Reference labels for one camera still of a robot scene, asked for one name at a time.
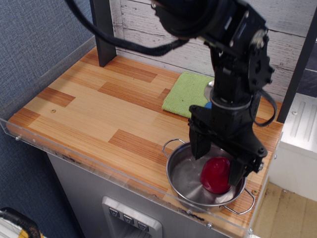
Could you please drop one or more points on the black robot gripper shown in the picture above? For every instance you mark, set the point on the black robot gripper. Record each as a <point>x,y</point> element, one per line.
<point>230,128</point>

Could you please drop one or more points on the dark vertical post right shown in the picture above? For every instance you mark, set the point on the dark vertical post right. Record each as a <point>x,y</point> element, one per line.
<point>297,25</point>

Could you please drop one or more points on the green microfiber cloth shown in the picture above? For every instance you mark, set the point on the green microfiber cloth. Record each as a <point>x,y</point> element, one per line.
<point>188,90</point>

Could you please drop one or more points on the white ribbed appliance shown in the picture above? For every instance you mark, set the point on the white ribbed appliance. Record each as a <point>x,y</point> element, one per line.
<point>300,127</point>

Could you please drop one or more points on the dark vertical post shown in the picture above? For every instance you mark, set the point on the dark vertical post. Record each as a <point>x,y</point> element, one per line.
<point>297,25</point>
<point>101,16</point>

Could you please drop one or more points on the stainless steel pot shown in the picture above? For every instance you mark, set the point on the stainless steel pot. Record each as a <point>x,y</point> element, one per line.
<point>183,172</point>

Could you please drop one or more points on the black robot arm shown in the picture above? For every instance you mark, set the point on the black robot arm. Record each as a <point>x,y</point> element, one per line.
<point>237,37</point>

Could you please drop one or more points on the red plastic strawberry toy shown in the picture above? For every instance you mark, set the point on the red plastic strawberry toy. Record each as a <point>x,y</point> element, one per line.
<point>215,175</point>

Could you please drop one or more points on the silver dispenser button panel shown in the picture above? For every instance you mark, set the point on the silver dispenser button panel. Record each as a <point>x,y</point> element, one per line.
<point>126,222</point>

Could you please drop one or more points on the yellow object bottom left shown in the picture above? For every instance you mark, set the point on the yellow object bottom left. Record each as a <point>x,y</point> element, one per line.
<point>32,233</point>

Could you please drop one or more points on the blue handled metal spoon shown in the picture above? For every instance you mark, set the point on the blue handled metal spoon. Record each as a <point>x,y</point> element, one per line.
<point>208,94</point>

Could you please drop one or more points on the dark vertical post left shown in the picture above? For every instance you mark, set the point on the dark vertical post left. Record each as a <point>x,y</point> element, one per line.
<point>101,16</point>

